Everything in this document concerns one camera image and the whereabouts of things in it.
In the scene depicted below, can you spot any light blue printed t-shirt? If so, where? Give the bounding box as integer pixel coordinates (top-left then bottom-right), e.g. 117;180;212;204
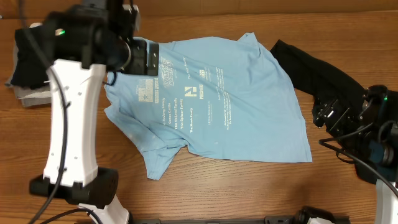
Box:
105;33;312;180

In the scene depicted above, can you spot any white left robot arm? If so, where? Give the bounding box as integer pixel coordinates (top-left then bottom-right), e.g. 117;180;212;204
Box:
24;1;159;223

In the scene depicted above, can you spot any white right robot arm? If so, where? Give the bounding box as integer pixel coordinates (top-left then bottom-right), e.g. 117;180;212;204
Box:
313;85;397;223

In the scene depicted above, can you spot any black crumpled garment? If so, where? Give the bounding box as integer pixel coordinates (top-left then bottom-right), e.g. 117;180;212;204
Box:
271;40;397;122

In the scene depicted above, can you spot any grey folded garment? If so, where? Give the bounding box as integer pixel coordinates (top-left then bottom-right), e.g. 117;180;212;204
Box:
4;43;53;108

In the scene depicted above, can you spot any black folded garment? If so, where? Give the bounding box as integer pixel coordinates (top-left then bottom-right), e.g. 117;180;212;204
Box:
11;29;49;90

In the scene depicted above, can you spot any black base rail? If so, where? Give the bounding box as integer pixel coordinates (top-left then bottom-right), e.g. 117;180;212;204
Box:
74;205;351;224

